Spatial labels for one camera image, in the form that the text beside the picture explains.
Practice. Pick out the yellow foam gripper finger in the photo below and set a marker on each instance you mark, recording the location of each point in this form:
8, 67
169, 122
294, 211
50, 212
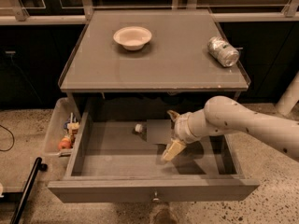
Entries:
173, 149
173, 115

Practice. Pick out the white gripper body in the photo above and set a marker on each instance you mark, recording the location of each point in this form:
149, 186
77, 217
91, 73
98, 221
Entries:
181, 129

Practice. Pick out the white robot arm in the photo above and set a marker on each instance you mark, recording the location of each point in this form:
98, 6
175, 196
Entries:
222, 115

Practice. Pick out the grey cabinet with counter top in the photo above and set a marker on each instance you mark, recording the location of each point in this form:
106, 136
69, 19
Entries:
175, 60

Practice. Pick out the metal drawer knob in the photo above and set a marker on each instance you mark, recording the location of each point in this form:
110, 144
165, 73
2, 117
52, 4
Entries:
155, 198

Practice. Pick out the grey open top drawer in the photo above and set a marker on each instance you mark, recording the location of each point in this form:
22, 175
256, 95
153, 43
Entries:
111, 163

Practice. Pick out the small colourful toy bottle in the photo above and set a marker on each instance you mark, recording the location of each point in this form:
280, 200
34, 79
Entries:
72, 127

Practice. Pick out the crushed silver can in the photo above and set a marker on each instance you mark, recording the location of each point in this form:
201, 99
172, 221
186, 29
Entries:
223, 51

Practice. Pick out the white paper bowl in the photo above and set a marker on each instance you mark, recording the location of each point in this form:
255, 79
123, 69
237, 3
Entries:
133, 37

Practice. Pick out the clear plastic storage bin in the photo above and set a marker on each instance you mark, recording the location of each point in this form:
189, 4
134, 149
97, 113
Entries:
57, 129

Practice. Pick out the orange toy fruit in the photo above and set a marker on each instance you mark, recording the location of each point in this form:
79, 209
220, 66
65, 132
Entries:
65, 143

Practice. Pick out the black metal pole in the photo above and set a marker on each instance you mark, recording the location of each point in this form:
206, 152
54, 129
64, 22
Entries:
38, 166

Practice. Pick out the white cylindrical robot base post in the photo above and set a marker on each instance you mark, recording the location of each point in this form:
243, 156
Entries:
289, 98

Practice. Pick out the metal window frame rail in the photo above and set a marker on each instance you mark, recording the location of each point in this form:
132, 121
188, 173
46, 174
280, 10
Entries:
76, 11

